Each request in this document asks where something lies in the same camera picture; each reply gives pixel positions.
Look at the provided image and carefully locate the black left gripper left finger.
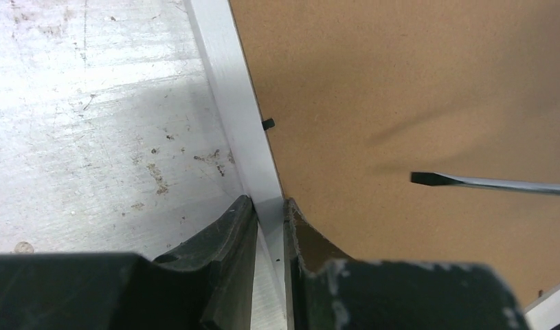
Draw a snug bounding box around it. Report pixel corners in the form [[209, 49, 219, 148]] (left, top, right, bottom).
[[0, 195, 258, 329]]

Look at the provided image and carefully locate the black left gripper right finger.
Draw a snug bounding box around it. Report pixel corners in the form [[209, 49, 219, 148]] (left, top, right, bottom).
[[283, 199, 528, 329]]

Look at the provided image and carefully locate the blue red screwdriver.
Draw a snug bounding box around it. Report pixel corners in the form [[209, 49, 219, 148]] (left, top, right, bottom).
[[410, 172, 560, 196]]

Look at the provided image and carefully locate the white picture frame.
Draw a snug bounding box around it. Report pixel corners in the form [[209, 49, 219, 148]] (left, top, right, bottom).
[[186, 1, 560, 329]]

